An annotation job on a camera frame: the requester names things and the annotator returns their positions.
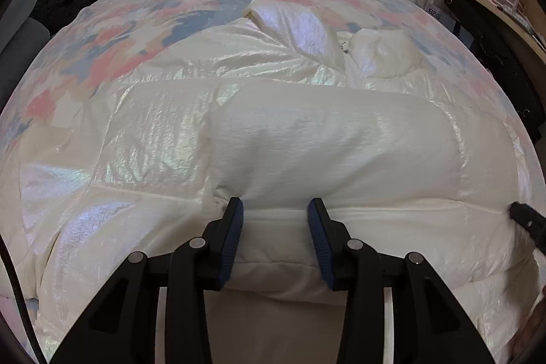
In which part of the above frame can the white iridescent puffer jacket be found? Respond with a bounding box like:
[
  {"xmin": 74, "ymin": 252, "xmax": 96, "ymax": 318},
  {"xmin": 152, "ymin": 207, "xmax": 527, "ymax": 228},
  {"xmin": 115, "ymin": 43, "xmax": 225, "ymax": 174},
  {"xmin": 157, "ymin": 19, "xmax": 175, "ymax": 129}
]
[{"xmin": 11, "ymin": 0, "xmax": 545, "ymax": 363}]

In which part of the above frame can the black clothes pile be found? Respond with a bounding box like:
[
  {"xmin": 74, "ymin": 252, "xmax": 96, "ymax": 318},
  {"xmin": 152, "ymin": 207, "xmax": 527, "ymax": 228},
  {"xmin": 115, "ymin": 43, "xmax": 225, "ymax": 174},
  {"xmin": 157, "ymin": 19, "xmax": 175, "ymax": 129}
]
[{"xmin": 30, "ymin": 0, "xmax": 98, "ymax": 35}]

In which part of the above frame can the pastel patterned bed cover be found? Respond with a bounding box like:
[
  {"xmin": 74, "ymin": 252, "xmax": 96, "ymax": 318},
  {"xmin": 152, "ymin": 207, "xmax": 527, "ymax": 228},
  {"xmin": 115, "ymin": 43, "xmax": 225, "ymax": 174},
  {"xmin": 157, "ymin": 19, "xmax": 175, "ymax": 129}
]
[{"xmin": 0, "ymin": 0, "xmax": 534, "ymax": 160}]

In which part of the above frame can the blue grey pillow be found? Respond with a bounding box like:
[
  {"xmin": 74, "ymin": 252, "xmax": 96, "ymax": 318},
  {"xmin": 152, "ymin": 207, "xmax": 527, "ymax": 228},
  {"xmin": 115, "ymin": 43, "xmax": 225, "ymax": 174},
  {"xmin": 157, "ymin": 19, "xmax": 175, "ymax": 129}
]
[{"xmin": 1, "ymin": 0, "xmax": 50, "ymax": 108}]

